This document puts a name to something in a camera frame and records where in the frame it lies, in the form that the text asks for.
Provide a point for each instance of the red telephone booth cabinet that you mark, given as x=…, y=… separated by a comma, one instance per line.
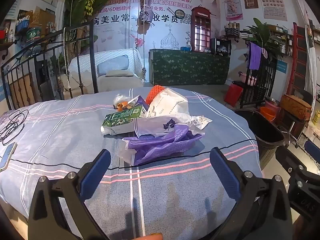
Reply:
x=193, y=30

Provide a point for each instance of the white paper bag purple leaf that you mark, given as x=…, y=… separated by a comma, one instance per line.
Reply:
x=155, y=127

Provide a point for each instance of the cardboard boxes on shelf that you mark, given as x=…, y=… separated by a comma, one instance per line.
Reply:
x=37, y=20

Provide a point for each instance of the white chart wall poster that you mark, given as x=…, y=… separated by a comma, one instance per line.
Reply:
x=272, y=0

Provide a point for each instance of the red container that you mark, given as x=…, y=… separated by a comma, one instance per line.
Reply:
x=232, y=93

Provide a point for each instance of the yellow container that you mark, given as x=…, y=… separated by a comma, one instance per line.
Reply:
x=316, y=117

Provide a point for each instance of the white crib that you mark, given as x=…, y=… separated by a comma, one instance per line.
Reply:
x=112, y=55

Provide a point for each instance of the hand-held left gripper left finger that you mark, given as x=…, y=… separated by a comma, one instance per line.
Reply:
x=95, y=172

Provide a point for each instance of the pink wall poster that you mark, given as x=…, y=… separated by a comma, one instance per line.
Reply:
x=233, y=2

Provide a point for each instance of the pink basin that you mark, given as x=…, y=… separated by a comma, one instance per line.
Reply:
x=248, y=78

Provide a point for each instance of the grey striped bedsheet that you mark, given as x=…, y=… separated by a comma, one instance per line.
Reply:
x=62, y=135

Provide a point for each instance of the grey pillow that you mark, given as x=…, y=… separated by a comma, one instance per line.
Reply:
x=112, y=65

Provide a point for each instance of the white face mask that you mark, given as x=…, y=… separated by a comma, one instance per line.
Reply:
x=165, y=102

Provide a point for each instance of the green potted plant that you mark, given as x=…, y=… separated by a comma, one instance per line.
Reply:
x=260, y=30

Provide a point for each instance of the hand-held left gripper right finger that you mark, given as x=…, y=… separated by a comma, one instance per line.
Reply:
x=225, y=177

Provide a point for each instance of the orange foam fruit net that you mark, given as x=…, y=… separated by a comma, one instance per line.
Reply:
x=153, y=93

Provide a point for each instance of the large wall poster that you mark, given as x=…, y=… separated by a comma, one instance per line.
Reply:
x=120, y=17

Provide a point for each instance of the red ladder shelf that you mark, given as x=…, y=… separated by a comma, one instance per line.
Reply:
x=300, y=55

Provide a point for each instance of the metal bowl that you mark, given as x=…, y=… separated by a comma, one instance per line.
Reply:
x=272, y=101

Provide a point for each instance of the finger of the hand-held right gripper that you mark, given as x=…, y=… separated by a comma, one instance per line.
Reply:
x=313, y=151
x=290, y=160

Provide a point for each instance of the small white printed wrapper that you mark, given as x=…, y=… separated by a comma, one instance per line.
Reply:
x=202, y=122

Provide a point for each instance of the black trash bin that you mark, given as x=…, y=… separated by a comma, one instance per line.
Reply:
x=265, y=132

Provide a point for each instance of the crumpled clear wrapper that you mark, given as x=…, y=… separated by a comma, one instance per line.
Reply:
x=119, y=98

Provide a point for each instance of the green drink carton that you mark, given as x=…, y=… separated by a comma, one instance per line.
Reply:
x=120, y=120

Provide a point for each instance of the black metal bed frame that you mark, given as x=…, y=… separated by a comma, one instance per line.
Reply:
x=92, y=55

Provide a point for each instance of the purple towel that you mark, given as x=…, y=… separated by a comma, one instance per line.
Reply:
x=253, y=57

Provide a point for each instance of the smartphone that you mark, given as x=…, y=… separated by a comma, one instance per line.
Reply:
x=7, y=155

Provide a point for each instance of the brown patterned box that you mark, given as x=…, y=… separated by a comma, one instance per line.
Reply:
x=295, y=107

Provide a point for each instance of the orange bucket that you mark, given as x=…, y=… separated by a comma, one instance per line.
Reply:
x=268, y=113

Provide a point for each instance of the black display box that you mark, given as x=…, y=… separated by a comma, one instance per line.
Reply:
x=215, y=45

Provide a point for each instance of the green patterned counter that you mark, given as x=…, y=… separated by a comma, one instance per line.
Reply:
x=187, y=67

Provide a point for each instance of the purple plastic bag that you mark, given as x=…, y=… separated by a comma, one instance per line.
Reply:
x=155, y=147

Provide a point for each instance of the beige pillow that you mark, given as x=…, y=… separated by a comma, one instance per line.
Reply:
x=120, y=73

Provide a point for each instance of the blue wall sign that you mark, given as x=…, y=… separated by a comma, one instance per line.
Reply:
x=282, y=67

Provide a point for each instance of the black metal rack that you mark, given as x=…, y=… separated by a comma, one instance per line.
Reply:
x=260, y=90

